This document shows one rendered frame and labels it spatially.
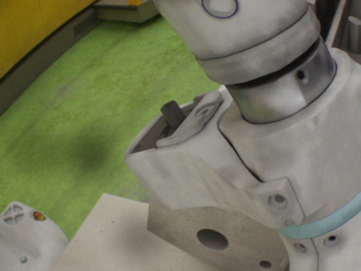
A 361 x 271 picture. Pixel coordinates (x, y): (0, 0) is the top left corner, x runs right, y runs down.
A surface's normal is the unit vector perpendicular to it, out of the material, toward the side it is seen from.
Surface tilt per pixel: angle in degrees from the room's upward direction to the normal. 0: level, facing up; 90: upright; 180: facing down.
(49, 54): 90
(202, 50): 98
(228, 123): 25
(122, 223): 0
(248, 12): 77
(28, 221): 0
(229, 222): 90
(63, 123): 0
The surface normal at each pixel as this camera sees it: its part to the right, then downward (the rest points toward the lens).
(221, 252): -0.49, 0.61
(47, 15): 0.85, 0.17
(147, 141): -0.55, -0.77
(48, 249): 0.39, -0.76
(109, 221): -0.20, -0.78
